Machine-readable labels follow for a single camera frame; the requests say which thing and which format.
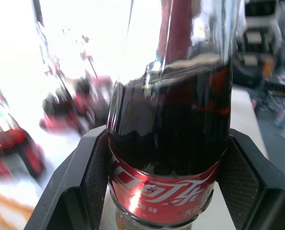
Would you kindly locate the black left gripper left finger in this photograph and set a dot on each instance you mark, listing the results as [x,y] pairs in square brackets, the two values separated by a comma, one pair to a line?
[77,182]

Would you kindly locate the dark equipment rack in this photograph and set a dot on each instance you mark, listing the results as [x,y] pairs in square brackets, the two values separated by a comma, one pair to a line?
[267,48]

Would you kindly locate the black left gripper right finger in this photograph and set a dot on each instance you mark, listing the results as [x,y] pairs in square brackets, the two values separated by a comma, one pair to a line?
[250,182]

